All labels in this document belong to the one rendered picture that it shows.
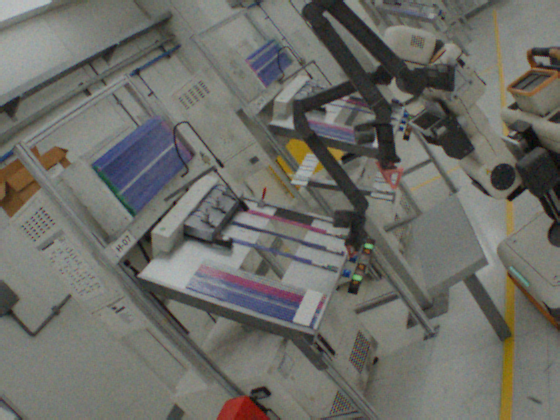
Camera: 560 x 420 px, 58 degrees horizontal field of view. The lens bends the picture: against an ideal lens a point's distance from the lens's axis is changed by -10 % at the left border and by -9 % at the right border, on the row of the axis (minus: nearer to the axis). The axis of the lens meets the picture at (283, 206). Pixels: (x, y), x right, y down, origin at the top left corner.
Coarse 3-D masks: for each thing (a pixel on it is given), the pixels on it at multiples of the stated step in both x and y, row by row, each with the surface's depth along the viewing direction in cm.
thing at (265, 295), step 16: (208, 272) 211; (224, 272) 212; (240, 272) 213; (192, 288) 203; (208, 288) 204; (224, 288) 204; (240, 288) 205; (256, 288) 206; (272, 288) 207; (288, 288) 208; (240, 304) 199; (256, 304) 199; (272, 304) 200; (288, 304) 201; (304, 304) 201; (320, 304) 202; (288, 320) 195; (304, 320) 195
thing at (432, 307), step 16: (352, 208) 268; (368, 208) 272; (368, 224) 270; (384, 240) 272; (400, 256) 278; (400, 272) 279; (416, 288) 281; (448, 288) 288; (432, 304) 284; (416, 320) 282
